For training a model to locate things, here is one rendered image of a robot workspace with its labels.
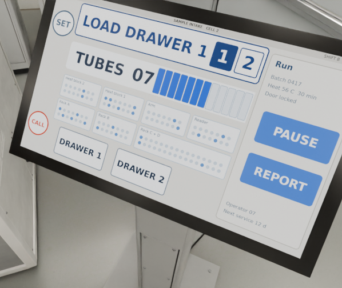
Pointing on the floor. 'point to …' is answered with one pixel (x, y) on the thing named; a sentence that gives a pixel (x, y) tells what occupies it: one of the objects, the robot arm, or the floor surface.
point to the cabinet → (2, 170)
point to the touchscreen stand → (160, 257)
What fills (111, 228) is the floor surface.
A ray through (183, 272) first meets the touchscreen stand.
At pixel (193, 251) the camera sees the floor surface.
